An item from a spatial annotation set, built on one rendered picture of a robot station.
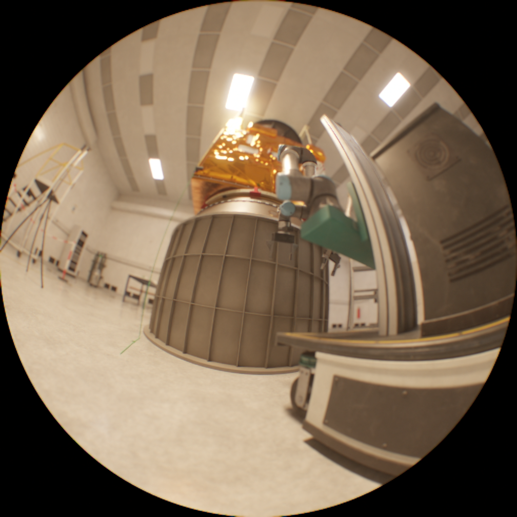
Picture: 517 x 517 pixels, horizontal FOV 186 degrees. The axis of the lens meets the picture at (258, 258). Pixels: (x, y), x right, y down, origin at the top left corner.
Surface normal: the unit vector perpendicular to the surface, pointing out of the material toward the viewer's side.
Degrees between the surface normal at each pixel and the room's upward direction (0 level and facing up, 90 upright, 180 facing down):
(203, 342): 90
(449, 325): 90
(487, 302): 90
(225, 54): 180
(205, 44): 180
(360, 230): 90
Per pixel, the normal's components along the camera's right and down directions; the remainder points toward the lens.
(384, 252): -0.91, -0.25
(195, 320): -0.16, -0.39
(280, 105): -0.11, 0.92
